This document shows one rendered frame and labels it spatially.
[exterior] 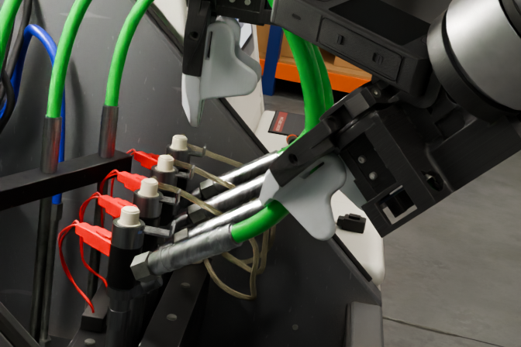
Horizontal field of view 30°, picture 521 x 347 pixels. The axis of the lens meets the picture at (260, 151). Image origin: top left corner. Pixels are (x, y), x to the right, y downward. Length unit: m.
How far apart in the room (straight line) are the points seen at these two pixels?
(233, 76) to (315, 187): 0.18
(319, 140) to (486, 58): 0.13
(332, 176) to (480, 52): 0.15
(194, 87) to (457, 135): 0.29
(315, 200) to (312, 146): 0.06
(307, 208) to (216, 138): 0.52
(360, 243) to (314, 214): 0.66
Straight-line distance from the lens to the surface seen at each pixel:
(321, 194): 0.62
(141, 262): 0.74
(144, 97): 1.14
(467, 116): 0.55
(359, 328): 1.12
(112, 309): 0.88
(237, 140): 1.13
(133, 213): 0.84
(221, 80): 0.78
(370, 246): 1.28
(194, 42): 0.75
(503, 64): 0.50
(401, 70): 0.55
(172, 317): 1.01
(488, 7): 0.50
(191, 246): 0.71
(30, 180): 1.00
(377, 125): 0.56
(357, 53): 0.56
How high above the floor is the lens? 1.44
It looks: 17 degrees down
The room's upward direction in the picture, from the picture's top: 9 degrees clockwise
